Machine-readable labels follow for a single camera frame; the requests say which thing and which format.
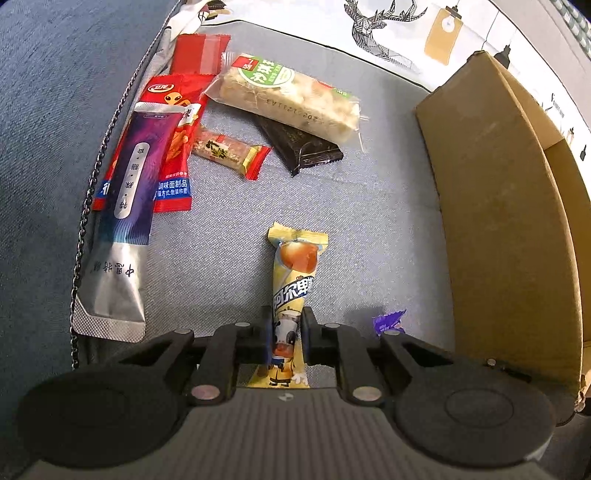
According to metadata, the clear rice bar packet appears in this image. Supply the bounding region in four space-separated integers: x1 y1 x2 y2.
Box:
203 52 370 153

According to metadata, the white deer printed cloth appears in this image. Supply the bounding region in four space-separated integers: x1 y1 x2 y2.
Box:
157 0 591 148

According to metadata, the plain red snack packet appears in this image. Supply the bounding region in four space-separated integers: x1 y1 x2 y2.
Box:
168 34 232 77

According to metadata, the black snack packet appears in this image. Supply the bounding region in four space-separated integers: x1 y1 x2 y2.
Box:
254 113 345 178

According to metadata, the cardboard box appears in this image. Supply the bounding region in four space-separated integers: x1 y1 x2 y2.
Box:
414 50 591 411

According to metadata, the small red gold candy bar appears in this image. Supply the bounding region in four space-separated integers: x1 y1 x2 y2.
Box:
190 126 272 182

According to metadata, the yellow candy packet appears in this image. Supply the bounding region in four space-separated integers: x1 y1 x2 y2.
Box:
247 222 329 389

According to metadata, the black metal chain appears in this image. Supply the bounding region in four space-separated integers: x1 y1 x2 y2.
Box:
69 41 162 370

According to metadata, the purple and silver long packet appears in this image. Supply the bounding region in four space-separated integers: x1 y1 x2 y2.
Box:
70 102 186 343

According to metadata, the purple wrapper scrap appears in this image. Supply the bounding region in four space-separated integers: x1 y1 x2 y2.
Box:
372 309 407 335

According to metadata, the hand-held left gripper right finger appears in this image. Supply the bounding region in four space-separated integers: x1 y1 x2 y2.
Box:
300 306 467 403

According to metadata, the grey fabric sofa seat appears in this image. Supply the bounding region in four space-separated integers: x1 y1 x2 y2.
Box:
78 21 462 388

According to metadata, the red printed snack packet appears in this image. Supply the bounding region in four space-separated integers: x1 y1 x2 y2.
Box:
91 73 215 214

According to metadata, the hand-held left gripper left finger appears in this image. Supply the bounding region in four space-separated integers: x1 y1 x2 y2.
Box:
108 305 274 407

